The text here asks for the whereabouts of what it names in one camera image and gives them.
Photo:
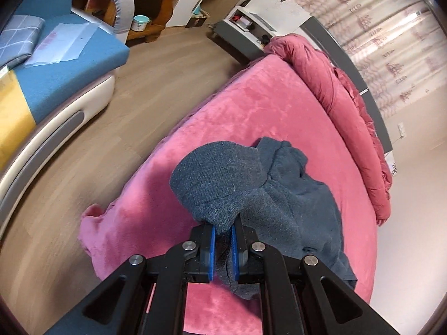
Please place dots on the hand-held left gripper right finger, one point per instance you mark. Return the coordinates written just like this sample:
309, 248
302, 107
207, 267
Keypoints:
236, 251

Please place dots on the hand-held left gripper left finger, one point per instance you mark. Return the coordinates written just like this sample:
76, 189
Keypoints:
209, 251

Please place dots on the dark blue knit pants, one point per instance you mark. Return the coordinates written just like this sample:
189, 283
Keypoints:
279, 199

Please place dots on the pink fleece blanket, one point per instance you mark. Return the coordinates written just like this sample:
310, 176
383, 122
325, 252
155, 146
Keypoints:
262, 111

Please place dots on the red duvet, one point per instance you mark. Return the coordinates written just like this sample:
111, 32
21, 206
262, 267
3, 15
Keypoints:
335, 94

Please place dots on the grey bed headboard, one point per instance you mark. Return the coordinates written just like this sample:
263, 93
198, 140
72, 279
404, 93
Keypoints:
381, 125

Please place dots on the blue and white sofa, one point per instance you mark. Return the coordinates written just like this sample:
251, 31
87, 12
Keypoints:
70, 76

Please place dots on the yellow sofa cushion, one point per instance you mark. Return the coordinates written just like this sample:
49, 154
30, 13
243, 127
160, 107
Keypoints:
14, 118

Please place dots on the small white teal pot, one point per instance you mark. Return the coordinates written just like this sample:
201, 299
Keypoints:
140, 23

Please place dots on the white flower print nightstand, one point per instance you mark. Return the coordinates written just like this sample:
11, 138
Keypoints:
276, 14

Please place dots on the small teal cup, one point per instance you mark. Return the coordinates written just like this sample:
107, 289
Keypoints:
198, 8

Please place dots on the white cabinet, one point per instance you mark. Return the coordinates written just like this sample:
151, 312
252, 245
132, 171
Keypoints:
190, 0

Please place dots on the clear plastic bag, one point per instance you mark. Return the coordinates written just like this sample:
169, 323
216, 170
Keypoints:
63, 42

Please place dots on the brown wooden cabinet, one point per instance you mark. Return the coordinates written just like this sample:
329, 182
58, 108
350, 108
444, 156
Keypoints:
157, 0

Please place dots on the patterned sheer curtain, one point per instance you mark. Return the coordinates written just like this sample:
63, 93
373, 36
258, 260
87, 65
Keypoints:
391, 42

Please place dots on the grey checked cloth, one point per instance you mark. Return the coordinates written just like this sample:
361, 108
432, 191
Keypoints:
21, 35

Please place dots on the white wall socket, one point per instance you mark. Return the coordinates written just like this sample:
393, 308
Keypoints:
402, 129

